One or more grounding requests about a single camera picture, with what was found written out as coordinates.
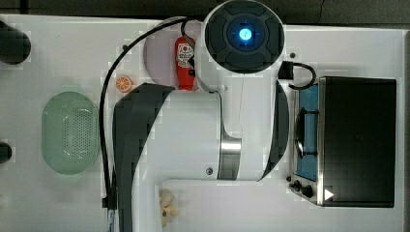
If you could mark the black cylinder lower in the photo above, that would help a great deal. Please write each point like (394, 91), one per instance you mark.
(6, 152)

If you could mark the red felt ketchup bottle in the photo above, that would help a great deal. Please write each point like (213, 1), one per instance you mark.
(185, 72)

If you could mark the black toaster oven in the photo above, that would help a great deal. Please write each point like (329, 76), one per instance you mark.
(344, 142)

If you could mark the green perforated colander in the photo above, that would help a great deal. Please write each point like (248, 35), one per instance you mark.
(70, 133)

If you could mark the beige felt fries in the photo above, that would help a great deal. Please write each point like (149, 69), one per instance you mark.
(167, 209)

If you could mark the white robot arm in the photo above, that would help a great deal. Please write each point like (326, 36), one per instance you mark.
(235, 126)

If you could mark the black cylinder upper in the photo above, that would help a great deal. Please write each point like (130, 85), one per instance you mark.
(15, 46)

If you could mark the grey round plate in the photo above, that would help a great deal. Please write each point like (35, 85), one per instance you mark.
(159, 55)

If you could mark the orange slice toy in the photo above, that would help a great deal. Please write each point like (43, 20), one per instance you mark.
(123, 84)

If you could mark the black cylinder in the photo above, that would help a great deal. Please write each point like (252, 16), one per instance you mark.
(6, 152)
(15, 46)

